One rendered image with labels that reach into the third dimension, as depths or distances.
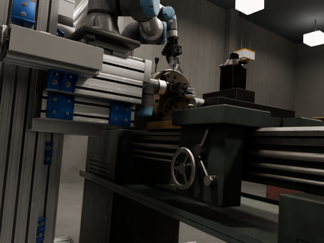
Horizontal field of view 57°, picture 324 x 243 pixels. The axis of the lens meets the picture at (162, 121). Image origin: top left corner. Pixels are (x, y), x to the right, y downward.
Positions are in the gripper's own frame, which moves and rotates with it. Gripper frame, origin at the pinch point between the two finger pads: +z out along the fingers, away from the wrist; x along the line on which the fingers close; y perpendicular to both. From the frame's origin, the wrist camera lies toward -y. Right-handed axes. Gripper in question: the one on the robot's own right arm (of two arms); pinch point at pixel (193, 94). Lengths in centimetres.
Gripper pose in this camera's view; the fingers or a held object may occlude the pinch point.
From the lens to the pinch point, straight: 165.0
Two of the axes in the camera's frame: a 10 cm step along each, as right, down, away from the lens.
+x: 0.7, -9.9, 0.8
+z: 8.6, 1.0, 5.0
